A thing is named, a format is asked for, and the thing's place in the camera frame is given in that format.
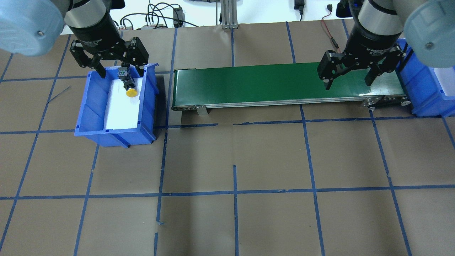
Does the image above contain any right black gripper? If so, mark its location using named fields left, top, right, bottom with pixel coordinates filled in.
left=317, top=27, right=404, bottom=90

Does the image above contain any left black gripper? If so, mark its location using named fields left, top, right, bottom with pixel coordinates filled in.
left=70, top=14, right=149, bottom=79

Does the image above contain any red push button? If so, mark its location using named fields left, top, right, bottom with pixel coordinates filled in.
left=117, top=62, right=131, bottom=81

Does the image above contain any yellow push button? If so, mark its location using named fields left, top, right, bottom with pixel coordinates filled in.
left=122, top=79, right=138, bottom=98

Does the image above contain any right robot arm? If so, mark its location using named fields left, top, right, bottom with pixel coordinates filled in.
left=317, top=0, right=455, bottom=90

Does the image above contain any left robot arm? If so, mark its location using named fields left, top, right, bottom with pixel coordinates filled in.
left=0, top=0, right=149, bottom=78

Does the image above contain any white foam pad left bin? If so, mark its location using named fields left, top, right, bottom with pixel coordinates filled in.
left=104, top=77, right=143, bottom=129

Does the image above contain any white foam pad bin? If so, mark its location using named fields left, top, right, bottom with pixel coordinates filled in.
left=104, top=77, right=143, bottom=129
left=433, top=67, right=455, bottom=97

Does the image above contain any left blue plastic bin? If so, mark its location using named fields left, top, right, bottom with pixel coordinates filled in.
left=74, top=63, right=159, bottom=148

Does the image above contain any blue plastic bin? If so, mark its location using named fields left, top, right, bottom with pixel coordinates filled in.
left=74, top=63, right=159, bottom=148
left=396, top=54, right=455, bottom=117

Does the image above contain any green conveyor belt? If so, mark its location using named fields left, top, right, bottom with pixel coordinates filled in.
left=171, top=63, right=411, bottom=114

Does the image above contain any right blue plastic bin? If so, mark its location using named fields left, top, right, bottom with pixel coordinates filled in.
left=396, top=54, right=455, bottom=117

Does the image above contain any black power adapter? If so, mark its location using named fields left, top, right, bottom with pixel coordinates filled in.
left=173, top=7, right=184, bottom=28

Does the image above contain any white foam pad right bin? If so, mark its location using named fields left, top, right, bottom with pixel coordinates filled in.
left=433, top=67, right=455, bottom=97

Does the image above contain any black cables bundle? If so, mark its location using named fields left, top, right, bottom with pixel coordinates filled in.
left=114, top=2, right=199, bottom=30

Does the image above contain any red wire with connector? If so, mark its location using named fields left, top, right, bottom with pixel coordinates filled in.
left=321, top=4, right=342, bottom=54

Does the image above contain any aluminium profile post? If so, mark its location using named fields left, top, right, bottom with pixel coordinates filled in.
left=220, top=0, right=239, bottom=30

